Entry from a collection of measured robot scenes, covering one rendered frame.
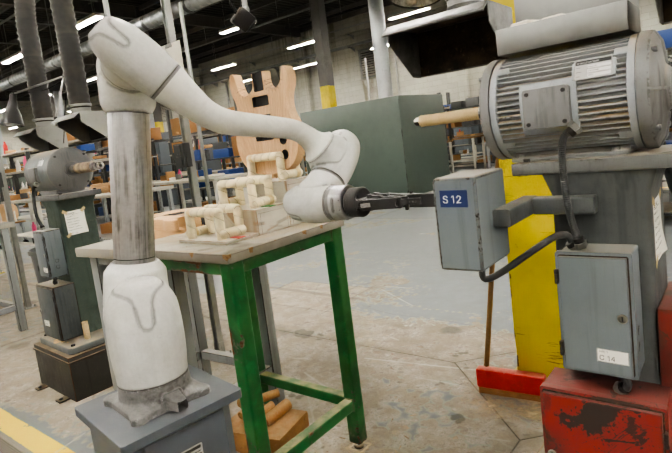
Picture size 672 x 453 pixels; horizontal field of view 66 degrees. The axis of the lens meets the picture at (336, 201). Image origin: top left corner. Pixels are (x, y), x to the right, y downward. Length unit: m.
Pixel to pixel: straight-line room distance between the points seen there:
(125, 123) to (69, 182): 1.94
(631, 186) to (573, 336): 0.34
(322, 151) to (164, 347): 0.61
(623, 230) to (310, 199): 0.71
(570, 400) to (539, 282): 1.17
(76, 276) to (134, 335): 2.18
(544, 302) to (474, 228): 1.38
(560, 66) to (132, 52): 0.93
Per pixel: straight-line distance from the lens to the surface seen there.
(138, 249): 1.38
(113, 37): 1.25
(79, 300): 3.38
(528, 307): 2.49
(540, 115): 1.25
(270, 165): 2.07
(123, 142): 1.37
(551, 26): 1.32
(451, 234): 1.13
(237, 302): 1.65
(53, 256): 3.33
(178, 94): 1.24
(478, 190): 1.10
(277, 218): 1.91
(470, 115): 1.45
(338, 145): 1.40
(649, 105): 1.23
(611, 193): 1.28
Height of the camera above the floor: 1.23
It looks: 7 degrees down
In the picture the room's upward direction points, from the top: 7 degrees counter-clockwise
